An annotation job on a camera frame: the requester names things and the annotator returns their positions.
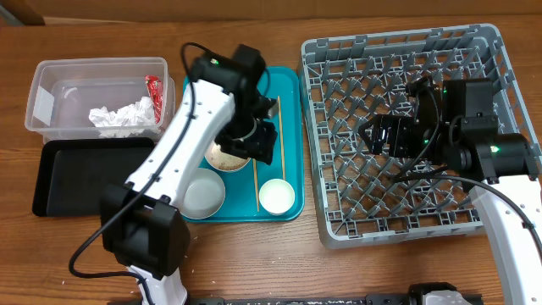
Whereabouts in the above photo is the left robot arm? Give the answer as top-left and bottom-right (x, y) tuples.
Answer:
(100, 44), (278, 304)

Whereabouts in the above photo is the white napkin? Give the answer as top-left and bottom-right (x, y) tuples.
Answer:
(88, 97), (158, 138)

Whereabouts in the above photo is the red snack wrapper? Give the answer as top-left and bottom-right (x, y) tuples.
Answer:
(145, 75), (163, 123)

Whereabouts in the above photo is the left wooden chopstick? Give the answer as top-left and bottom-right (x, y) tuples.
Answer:
(252, 158), (260, 213)

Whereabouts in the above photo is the pale green shallow bowl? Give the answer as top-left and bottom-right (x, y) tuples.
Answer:
(180, 168), (225, 220)

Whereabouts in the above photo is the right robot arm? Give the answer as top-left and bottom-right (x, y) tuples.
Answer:
(358, 76), (541, 304)

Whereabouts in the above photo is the clear plastic bin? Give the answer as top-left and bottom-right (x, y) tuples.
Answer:
(25, 57), (176, 141)

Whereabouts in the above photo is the wooden chopstick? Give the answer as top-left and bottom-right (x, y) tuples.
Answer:
(252, 158), (260, 213)
(277, 97), (286, 180)

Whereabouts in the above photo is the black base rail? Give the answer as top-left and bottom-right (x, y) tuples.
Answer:
(108, 282), (484, 305)

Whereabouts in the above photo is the right wooden chopstick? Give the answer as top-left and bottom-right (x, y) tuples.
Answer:
(277, 97), (286, 180)

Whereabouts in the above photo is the black plastic tray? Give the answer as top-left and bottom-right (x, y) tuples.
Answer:
(32, 137), (154, 217)

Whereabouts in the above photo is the grey dishwasher rack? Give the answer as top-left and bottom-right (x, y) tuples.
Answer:
(299, 24), (541, 249)

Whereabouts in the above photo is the teal serving tray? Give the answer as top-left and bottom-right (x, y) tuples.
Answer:
(201, 66), (305, 223)

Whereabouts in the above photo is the white bowl with rice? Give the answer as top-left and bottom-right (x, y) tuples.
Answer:
(204, 142), (251, 173)

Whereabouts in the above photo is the small white cup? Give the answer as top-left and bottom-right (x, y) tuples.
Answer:
(258, 179), (295, 216)

